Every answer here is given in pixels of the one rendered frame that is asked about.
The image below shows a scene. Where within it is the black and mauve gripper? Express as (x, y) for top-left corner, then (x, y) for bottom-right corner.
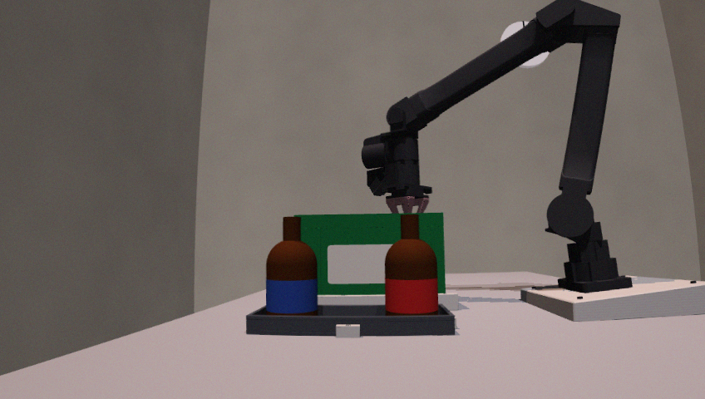
(382, 160), (432, 214)

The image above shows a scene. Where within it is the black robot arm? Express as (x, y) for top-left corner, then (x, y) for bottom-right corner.
(362, 0), (633, 293)

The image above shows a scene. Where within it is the brown bottle with blue label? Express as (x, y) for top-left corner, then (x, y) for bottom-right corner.
(266, 217), (318, 316)

